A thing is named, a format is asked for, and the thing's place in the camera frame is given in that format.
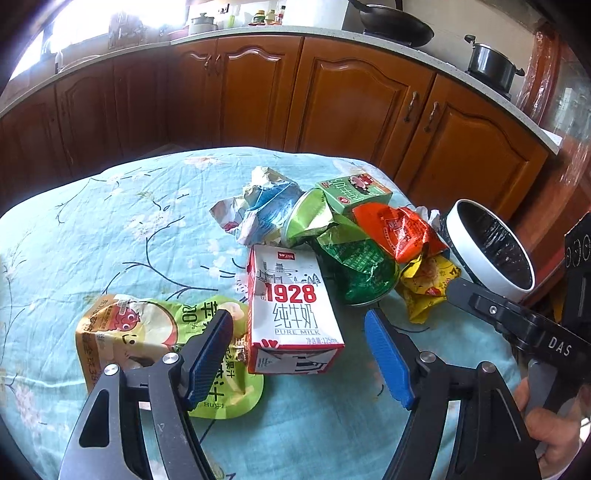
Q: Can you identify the white and blue wrapper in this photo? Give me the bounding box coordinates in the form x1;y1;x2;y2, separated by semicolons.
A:
209;166;305;247

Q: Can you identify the white lidded pot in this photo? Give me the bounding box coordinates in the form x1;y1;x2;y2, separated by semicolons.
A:
188;13;219;35

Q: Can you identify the black wok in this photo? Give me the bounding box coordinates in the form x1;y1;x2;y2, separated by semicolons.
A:
348;0;435;47

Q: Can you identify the speckled kitchen countertop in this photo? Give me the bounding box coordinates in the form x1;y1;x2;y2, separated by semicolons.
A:
0;23;561;155

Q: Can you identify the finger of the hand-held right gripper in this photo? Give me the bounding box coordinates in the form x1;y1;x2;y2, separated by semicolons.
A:
444;277;539;345

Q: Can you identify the orange snack wrapper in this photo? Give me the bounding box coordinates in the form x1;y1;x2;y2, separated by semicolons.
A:
352;203;450;264

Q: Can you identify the white and red milk carton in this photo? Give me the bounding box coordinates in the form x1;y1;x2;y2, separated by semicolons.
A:
246;244;346;376

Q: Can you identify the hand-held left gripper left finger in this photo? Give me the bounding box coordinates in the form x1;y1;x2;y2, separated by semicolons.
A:
58;309;236;480

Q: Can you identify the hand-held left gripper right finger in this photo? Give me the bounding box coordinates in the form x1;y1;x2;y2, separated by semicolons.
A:
364;308;542;480

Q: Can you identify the light blue floral tablecloth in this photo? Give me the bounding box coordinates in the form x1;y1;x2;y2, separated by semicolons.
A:
0;147;522;480

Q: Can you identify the wooden kitchen cabinet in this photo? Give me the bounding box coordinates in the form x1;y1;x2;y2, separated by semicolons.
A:
0;36;561;232

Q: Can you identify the yellow snack wrapper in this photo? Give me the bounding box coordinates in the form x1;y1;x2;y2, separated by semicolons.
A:
398;253;462;325

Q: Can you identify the steel cooking pot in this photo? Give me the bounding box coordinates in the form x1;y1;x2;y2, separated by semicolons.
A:
464;34;526;90

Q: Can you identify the silver foil wrapper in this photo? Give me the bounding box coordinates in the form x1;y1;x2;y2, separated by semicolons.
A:
413;205;444;229

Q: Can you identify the small green milk carton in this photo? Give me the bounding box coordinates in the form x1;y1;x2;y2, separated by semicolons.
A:
316;172;393;217

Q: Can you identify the red wooden glass door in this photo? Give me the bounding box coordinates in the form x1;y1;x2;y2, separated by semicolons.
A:
515;23;591;217

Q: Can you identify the person's right hand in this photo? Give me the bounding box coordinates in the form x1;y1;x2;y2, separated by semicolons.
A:
513;377;586;459

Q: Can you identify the white bin with black bag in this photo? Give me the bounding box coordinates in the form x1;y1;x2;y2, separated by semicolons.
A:
445;199;536;291

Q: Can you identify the dark green snack wrapper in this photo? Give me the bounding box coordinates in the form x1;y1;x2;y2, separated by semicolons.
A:
314;226;400;306

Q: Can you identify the light green juice pouch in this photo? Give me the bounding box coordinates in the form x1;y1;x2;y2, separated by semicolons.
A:
75;294;265;420

